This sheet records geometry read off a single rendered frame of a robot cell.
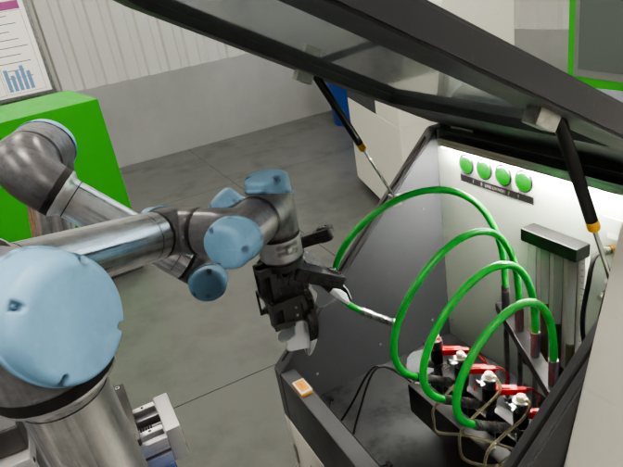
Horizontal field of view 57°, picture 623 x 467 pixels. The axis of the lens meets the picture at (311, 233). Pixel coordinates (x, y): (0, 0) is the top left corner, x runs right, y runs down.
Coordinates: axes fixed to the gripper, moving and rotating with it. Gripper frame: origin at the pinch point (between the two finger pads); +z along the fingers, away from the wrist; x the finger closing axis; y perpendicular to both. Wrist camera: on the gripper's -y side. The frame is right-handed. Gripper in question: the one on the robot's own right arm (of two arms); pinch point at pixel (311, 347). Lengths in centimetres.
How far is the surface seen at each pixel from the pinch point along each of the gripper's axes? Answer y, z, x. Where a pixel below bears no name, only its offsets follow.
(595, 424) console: -28.7, 6.1, 38.9
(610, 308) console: -33, -12, 37
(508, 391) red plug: -30.5, 14.1, 18.9
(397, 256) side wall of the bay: -41, 8, -31
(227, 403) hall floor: -8, 122, -146
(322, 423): -2.6, 27.3, -8.9
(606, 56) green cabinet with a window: -281, 11, -154
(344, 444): -3.5, 27.2, -0.6
